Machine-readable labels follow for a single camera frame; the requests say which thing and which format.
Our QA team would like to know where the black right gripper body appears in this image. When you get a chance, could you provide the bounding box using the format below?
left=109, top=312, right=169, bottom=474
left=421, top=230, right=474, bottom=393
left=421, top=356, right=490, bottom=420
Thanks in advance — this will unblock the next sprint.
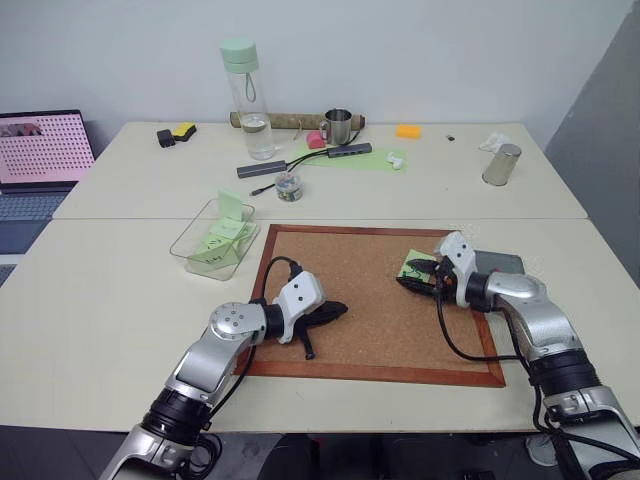
left=432, top=255, right=459, bottom=304

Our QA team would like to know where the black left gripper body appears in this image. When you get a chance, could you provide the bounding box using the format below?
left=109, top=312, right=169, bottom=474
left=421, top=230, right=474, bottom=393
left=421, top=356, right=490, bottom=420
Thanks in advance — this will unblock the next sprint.
left=298, top=301, right=334, bottom=329

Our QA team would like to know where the green sticky note with drawing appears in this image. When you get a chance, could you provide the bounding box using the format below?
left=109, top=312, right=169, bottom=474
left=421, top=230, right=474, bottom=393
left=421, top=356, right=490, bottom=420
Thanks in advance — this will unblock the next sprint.
left=398, top=248, right=432, bottom=281

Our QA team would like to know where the green note with smile drawing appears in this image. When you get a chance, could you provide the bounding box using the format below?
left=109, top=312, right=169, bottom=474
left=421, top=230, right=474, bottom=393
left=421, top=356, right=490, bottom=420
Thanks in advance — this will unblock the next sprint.
left=207, top=219, right=254, bottom=244

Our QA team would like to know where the green note with scribbles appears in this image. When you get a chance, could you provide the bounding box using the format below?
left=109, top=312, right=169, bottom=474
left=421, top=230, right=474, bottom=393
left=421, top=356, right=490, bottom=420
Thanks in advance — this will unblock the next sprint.
left=185, top=234, right=239, bottom=269

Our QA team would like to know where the blank green sticky note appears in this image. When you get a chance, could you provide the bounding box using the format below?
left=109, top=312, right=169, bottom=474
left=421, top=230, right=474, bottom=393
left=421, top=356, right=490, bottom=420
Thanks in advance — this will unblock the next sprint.
left=216, top=188, right=247, bottom=225

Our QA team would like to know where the clear plastic box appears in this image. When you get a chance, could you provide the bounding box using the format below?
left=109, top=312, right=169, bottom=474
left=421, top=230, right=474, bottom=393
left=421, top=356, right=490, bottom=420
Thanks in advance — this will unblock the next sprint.
left=168, top=197, right=262, bottom=282

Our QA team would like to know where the wood framed cork board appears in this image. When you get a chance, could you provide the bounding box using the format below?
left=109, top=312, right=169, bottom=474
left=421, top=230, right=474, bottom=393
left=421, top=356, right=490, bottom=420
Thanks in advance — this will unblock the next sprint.
left=234, top=223, right=506, bottom=389

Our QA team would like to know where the grey tablet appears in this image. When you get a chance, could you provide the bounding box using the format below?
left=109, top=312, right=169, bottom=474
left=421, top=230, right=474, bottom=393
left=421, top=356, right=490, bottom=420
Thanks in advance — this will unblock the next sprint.
left=472, top=249, right=526, bottom=276

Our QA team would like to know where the light green paper sheet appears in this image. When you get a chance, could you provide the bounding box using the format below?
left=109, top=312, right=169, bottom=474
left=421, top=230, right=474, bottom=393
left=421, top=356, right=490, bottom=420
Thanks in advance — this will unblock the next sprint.
left=288, top=142, right=409, bottom=175

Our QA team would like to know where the steel cup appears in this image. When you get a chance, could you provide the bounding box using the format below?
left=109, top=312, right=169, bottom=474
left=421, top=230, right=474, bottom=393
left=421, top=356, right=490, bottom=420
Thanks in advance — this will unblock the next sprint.
left=481, top=143, right=523, bottom=187

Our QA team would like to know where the grey usb hub with ports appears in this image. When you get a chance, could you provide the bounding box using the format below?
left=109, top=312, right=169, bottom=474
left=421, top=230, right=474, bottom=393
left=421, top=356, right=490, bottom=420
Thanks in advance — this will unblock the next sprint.
left=327, top=142, right=374, bottom=159

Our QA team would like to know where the crumpled white tissue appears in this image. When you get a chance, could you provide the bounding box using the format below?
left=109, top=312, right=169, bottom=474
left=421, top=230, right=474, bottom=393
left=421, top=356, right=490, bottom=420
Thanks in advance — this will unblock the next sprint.
left=477, top=131, right=511, bottom=154

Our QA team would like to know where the long grey usb hub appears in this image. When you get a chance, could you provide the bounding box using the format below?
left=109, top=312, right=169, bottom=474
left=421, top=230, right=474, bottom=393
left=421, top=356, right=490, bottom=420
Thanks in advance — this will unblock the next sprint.
left=236, top=159, right=287, bottom=180

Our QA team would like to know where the grey round object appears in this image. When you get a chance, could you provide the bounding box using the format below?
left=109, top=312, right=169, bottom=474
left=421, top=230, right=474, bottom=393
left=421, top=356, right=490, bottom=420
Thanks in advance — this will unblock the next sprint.
left=524, top=433, right=557, bottom=467

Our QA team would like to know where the brown cardboard tube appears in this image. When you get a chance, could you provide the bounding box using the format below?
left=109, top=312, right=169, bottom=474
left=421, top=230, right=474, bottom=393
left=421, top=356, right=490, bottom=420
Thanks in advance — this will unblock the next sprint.
left=228, top=110, right=367, bottom=130

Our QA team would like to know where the clear bottle with green lid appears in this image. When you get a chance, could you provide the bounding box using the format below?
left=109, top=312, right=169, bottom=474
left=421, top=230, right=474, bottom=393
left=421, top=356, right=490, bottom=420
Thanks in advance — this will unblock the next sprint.
left=219, top=38, right=277, bottom=162

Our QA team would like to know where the laptop with pink screen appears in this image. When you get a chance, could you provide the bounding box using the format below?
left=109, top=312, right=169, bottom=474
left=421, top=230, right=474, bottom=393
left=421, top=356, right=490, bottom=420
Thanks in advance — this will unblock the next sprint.
left=0, top=108, right=99, bottom=256

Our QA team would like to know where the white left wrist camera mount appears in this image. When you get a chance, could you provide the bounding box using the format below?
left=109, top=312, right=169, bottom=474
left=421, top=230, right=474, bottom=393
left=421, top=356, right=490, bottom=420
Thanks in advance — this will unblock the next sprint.
left=273, top=272, right=329, bottom=346

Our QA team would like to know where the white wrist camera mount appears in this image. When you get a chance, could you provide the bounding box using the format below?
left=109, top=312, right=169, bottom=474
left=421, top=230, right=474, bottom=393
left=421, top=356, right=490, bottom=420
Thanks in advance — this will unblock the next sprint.
left=273, top=272, right=329, bottom=346
left=433, top=230, right=481, bottom=307

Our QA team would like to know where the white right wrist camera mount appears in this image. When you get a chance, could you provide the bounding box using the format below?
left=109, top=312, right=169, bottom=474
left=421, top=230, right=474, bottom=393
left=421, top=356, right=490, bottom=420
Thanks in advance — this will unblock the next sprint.
left=433, top=230, right=481, bottom=307

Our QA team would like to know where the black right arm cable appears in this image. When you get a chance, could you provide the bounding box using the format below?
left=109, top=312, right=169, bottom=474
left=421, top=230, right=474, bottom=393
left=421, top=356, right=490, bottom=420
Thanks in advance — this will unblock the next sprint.
left=435, top=289, right=534, bottom=384

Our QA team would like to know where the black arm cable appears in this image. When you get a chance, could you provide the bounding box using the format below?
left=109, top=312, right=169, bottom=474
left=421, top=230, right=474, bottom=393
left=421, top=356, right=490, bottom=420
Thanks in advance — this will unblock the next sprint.
left=435, top=289, right=534, bottom=384
left=192, top=256, right=304, bottom=476

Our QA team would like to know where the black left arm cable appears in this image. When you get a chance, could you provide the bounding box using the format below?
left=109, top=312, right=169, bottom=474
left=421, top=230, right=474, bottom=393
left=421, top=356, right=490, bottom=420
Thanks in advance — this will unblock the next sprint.
left=192, top=256, right=304, bottom=476

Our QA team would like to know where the black usb cable with plug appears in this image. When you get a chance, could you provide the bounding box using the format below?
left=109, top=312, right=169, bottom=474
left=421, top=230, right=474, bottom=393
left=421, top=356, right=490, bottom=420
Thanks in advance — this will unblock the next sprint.
left=248, top=148, right=331, bottom=197

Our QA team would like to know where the steel mug with handle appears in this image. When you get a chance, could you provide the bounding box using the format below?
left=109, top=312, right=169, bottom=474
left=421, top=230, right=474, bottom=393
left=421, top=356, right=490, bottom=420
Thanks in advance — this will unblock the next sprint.
left=318, top=108, right=354, bottom=146

